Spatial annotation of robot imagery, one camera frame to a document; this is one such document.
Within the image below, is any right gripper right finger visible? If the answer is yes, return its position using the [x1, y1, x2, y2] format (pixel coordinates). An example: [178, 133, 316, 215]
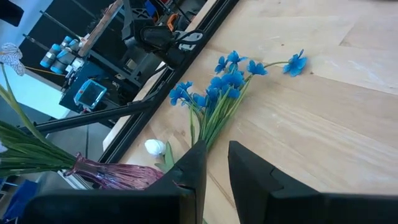
[228, 140, 318, 224]

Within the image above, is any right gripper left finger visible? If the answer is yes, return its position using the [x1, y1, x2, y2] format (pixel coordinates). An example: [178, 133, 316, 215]
[144, 139, 208, 224]

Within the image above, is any white artificial tulip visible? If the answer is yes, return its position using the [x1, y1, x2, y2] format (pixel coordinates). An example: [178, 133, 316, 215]
[144, 138, 177, 174]

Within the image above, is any blue artificial flower bunch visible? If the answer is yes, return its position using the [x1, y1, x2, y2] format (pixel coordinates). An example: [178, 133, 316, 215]
[169, 48, 308, 153]

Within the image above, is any white artificial flower bunch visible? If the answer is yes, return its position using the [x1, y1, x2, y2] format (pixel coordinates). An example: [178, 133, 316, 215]
[0, 42, 78, 180]

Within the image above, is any pink glass vase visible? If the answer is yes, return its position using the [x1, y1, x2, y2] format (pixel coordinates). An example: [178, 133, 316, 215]
[63, 151, 165, 191]

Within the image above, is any blue framed device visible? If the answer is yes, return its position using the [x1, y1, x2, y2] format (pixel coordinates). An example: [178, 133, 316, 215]
[73, 79, 108, 110]

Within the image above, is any black bag white logo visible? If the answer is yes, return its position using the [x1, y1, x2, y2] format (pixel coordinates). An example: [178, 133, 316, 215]
[133, 24, 208, 68]

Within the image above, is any blue-capped grey cylinder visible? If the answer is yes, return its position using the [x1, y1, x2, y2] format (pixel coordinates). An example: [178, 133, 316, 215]
[60, 35, 81, 52]
[49, 49, 77, 75]
[39, 43, 62, 68]

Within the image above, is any blue floor object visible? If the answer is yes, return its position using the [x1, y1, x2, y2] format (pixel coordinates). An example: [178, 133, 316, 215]
[2, 179, 39, 220]

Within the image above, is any wooden plank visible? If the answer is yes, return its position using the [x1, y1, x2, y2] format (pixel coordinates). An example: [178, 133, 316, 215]
[77, 0, 124, 58]

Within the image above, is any black shelving unit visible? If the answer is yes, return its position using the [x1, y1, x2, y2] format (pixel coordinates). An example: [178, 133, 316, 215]
[18, 0, 175, 113]

